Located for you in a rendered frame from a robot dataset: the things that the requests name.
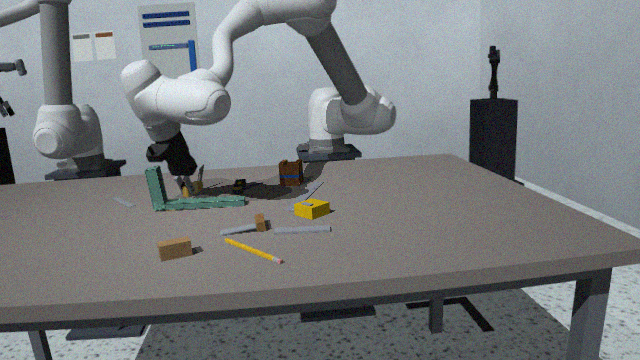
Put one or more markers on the green angled bar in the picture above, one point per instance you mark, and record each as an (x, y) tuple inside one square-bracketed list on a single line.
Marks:
[(161, 202)]

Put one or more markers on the yellow pencil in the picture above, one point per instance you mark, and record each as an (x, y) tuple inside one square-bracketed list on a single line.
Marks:
[(255, 251)]

